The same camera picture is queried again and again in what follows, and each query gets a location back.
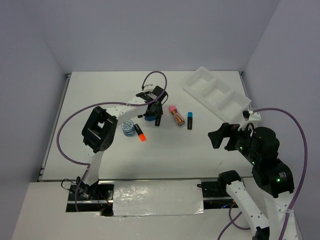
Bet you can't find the pink highlighter marker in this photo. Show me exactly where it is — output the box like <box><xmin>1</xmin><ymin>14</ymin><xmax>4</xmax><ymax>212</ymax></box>
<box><xmin>155</xmin><ymin>117</ymin><xmax>161</xmax><ymax>127</ymax></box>

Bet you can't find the white three-compartment tray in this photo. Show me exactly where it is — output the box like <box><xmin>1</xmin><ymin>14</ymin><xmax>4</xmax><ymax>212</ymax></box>
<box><xmin>182</xmin><ymin>66</ymin><xmax>251</xmax><ymax>123</ymax></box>

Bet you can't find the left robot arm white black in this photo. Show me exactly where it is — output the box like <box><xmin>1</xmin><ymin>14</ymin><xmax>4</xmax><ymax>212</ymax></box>
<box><xmin>76</xmin><ymin>85</ymin><xmax>168</xmax><ymax>200</ymax></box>

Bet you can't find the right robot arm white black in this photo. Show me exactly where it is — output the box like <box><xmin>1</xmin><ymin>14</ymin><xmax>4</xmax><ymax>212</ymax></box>
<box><xmin>208</xmin><ymin>123</ymin><xmax>299</xmax><ymax>240</ymax></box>

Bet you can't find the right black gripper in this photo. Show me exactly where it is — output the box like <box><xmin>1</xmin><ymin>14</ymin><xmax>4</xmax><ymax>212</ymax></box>
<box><xmin>207</xmin><ymin>120</ymin><xmax>259</xmax><ymax>162</ymax></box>

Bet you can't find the orange highlighter marker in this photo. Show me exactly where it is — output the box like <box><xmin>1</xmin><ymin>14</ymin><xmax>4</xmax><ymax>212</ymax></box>
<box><xmin>134</xmin><ymin>124</ymin><xmax>147</xmax><ymax>142</ymax></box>

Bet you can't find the blue slime jar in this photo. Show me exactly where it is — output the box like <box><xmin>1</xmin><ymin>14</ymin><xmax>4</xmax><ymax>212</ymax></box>
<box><xmin>121</xmin><ymin>120</ymin><xmax>136</xmax><ymax>137</ymax></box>
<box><xmin>144</xmin><ymin>115</ymin><xmax>157</xmax><ymax>122</ymax></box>

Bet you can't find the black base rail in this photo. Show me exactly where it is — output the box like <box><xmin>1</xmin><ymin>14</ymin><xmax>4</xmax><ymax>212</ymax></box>
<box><xmin>64</xmin><ymin>181</ymin><xmax>235</xmax><ymax>217</ymax></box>

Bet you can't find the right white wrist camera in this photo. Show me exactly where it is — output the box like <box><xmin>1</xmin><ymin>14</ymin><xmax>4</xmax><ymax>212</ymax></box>
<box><xmin>238</xmin><ymin>109</ymin><xmax>262</xmax><ymax>130</ymax></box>

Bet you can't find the pink-capped tube of pens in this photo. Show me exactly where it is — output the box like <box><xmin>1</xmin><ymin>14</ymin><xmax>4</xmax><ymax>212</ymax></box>
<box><xmin>168</xmin><ymin>105</ymin><xmax>185</xmax><ymax>127</ymax></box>

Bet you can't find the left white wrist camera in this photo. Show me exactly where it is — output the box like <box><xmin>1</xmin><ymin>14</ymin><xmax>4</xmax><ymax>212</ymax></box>
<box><xmin>141</xmin><ymin>84</ymin><xmax>154</xmax><ymax>92</ymax></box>

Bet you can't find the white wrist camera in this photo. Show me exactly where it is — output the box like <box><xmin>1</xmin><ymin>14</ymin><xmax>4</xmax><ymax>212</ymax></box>
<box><xmin>141</xmin><ymin>84</ymin><xmax>154</xmax><ymax>92</ymax></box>
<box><xmin>238</xmin><ymin>109</ymin><xmax>262</xmax><ymax>130</ymax></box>

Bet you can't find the silver foil sheet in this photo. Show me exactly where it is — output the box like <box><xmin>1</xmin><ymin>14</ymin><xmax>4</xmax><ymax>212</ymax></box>
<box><xmin>112</xmin><ymin>179</ymin><xmax>205</xmax><ymax>217</ymax></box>

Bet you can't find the blue highlighter marker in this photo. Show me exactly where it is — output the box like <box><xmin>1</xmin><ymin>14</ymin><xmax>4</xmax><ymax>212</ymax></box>
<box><xmin>187</xmin><ymin>112</ymin><xmax>193</xmax><ymax>130</ymax></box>

